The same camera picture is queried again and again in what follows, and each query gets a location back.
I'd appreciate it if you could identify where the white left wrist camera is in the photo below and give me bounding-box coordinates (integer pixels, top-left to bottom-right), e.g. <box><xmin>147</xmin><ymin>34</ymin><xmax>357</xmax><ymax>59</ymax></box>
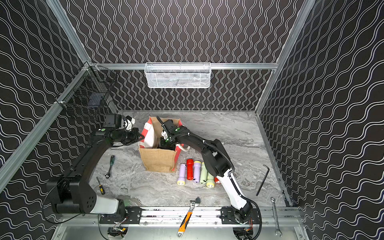
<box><xmin>123</xmin><ymin>116</ymin><xmax>136</xmax><ymax>131</ymax></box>

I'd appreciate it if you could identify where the light green flashlight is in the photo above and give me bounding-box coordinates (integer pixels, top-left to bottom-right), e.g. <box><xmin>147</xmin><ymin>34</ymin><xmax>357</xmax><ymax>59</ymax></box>
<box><xmin>206</xmin><ymin>173</ymin><xmax>216</xmax><ymax>188</ymax></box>
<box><xmin>200</xmin><ymin>163</ymin><xmax>208</xmax><ymax>185</ymax></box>

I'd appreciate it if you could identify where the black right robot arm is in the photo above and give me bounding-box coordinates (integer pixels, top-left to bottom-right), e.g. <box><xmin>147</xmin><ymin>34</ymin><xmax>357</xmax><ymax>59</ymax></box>
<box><xmin>157</xmin><ymin>117</ymin><xmax>262</xmax><ymax>224</ymax></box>

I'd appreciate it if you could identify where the black hex key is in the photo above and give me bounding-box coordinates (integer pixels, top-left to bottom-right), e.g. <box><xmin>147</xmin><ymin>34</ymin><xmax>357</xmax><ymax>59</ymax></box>
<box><xmin>256</xmin><ymin>165</ymin><xmax>270</xmax><ymax>197</ymax></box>

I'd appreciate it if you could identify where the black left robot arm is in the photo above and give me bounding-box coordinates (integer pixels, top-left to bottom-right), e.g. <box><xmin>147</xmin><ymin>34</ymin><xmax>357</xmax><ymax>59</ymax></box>
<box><xmin>47</xmin><ymin>114</ymin><xmax>144</xmax><ymax>219</ymax></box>

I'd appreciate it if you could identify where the jute tote bag red trim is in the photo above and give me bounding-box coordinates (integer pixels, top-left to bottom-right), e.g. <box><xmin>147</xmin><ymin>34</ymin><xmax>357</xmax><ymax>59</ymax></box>
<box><xmin>139</xmin><ymin>117</ymin><xmax>190</xmax><ymax>173</ymax></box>

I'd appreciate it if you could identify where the lavender flashlight yellow head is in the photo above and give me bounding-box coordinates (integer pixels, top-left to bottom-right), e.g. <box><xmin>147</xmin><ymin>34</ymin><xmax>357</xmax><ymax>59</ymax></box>
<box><xmin>177</xmin><ymin>164</ymin><xmax>187</xmax><ymax>186</ymax></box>

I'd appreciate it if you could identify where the orange handled adjustable wrench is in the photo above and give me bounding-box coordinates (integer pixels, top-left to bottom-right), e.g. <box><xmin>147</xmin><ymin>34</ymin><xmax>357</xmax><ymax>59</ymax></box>
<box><xmin>177</xmin><ymin>197</ymin><xmax>201</xmax><ymax>238</ymax></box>

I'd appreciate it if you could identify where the black wire mesh basket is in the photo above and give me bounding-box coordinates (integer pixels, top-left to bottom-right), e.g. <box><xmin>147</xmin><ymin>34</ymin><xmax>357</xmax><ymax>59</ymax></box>
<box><xmin>57</xmin><ymin>64</ymin><xmax>119</xmax><ymax>120</ymax></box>

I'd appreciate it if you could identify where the yellow black small screwdriver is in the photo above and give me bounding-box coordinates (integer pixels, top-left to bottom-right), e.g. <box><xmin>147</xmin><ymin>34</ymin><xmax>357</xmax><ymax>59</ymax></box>
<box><xmin>96</xmin><ymin>177</ymin><xmax>106</xmax><ymax>195</ymax></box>

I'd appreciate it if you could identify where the white wire mesh basket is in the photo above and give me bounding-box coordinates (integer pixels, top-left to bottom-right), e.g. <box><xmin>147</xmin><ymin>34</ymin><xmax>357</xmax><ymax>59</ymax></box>
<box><xmin>144</xmin><ymin>62</ymin><xmax>212</xmax><ymax>89</ymax></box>

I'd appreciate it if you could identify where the lavender flashlight middle front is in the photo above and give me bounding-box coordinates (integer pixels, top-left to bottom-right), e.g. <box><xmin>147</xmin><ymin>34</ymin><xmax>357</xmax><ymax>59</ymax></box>
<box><xmin>193</xmin><ymin>161</ymin><xmax>202</xmax><ymax>183</ymax></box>

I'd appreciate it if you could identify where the red flashlight front row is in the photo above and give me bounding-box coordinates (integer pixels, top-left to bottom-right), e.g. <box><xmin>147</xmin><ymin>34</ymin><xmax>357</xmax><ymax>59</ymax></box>
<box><xmin>186</xmin><ymin>159</ymin><xmax>194</xmax><ymax>181</ymax></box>

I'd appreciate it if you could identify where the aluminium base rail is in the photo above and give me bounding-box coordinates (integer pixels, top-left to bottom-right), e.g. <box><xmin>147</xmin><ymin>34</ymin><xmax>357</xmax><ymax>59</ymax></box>
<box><xmin>63</xmin><ymin>207</ymin><xmax>301</xmax><ymax>228</ymax></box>

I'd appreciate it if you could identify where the silver combination wrench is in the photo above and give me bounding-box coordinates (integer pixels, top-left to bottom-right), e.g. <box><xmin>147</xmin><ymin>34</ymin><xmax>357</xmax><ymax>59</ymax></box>
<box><xmin>271</xmin><ymin>197</ymin><xmax>283</xmax><ymax>238</ymax></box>

